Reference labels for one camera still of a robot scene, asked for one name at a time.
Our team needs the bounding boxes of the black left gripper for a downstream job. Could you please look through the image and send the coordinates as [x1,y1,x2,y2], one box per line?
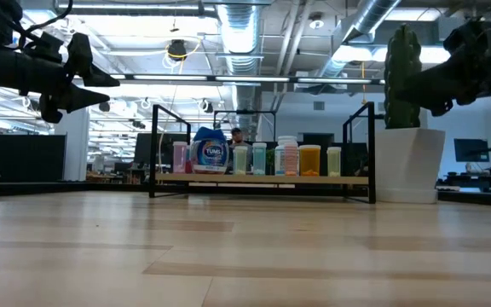
[0,32,121,125]

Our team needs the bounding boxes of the pale yellow medicine bottle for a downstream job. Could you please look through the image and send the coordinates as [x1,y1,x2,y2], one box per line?
[326,146,343,177]

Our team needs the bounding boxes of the pink bottle with white pills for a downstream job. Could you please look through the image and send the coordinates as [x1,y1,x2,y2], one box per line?
[172,141,188,174]

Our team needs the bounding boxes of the teal medicine bottle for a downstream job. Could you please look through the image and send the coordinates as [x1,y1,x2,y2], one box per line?
[251,142,268,176]

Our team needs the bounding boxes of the black monitor on arm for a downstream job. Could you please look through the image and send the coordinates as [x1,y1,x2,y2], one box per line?
[453,137,491,164]

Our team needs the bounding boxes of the white room column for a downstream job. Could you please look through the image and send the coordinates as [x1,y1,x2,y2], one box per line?
[54,106,90,182]

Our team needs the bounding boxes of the white plant pot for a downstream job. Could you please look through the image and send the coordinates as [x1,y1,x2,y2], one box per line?
[374,126,447,205]

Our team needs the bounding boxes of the black desk monitor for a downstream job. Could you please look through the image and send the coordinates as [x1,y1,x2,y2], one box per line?
[133,132,174,166]

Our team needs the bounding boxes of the black room partition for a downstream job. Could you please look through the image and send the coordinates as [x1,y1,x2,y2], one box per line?
[0,133,66,198]

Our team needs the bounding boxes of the black desk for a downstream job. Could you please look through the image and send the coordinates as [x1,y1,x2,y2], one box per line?
[436,168,491,209]

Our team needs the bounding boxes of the person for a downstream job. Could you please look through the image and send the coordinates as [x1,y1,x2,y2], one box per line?
[227,126,253,148]

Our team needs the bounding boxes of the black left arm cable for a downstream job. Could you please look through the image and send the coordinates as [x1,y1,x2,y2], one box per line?
[13,0,74,46]

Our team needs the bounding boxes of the black metal shelf frame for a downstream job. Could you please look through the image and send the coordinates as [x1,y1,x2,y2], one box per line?
[148,101,377,205]

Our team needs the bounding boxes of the black ceiling camera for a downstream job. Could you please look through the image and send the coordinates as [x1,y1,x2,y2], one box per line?
[167,38,188,61]

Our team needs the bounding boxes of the silver ribbed ceiling duct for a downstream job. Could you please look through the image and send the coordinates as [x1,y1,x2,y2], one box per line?
[215,3,264,76]

